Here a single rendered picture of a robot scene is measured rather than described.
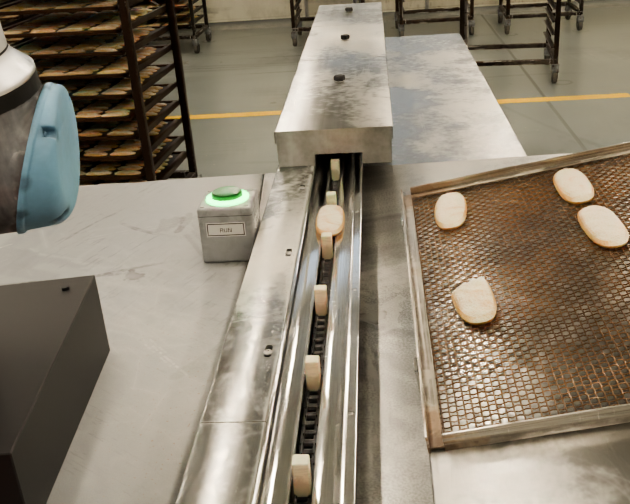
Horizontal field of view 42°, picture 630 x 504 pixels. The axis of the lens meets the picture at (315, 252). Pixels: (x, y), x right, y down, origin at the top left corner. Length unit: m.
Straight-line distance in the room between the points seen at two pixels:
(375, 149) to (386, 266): 0.28
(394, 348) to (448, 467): 0.28
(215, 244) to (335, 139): 0.29
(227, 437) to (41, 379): 0.16
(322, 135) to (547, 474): 0.78
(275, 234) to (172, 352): 0.23
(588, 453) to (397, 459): 0.18
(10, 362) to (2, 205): 0.15
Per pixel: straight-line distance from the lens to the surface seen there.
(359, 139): 1.25
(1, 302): 0.87
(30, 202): 0.68
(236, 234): 1.05
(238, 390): 0.73
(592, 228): 0.86
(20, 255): 1.20
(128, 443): 0.77
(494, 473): 0.59
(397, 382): 0.80
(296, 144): 1.26
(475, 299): 0.76
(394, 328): 0.89
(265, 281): 0.91
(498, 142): 1.49
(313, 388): 0.76
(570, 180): 0.98
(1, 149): 0.67
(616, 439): 0.61
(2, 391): 0.73
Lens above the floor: 1.27
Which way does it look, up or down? 25 degrees down
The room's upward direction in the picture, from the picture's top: 4 degrees counter-clockwise
